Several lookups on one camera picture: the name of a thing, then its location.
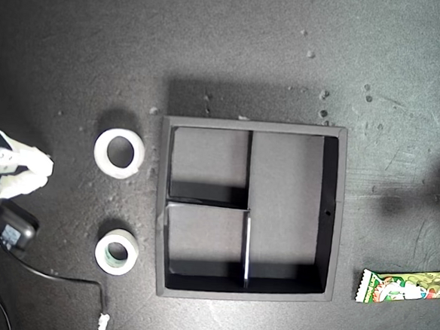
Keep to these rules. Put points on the large white tape roll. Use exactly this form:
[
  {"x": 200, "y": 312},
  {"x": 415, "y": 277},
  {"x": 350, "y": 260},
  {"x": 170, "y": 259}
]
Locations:
[{"x": 100, "y": 156}]

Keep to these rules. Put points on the small white tape roll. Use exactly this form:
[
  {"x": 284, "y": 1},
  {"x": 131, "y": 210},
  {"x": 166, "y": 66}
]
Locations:
[{"x": 99, "y": 253}]

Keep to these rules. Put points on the green printed snack bar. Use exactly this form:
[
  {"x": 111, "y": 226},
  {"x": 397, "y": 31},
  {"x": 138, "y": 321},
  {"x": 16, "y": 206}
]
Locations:
[{"x": 404, "y": 289}]

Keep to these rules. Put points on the black tray with wells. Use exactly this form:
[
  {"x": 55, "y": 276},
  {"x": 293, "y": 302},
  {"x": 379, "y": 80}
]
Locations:
[{"x": 279, "y": 176}]

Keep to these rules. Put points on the small black camera box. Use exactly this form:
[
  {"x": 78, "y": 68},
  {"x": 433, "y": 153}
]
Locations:
[{"x": 15, "y": 226}]

